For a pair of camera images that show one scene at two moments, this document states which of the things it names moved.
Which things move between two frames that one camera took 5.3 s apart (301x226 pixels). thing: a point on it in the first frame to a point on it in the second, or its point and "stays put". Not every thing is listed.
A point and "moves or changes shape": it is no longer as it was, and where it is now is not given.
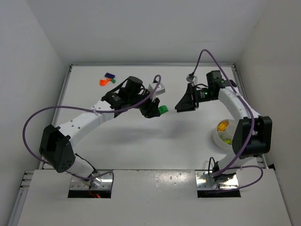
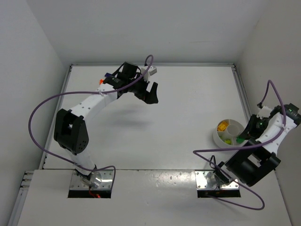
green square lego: (163, 109) moves or changes shape
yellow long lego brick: (222, 126) stays put
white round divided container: (223, 133) stays put
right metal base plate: (204, 181) stays put
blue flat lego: (108, 75) stays put
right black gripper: (193, 97) to (249, 129)
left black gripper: (148, 108) to (143, 89)
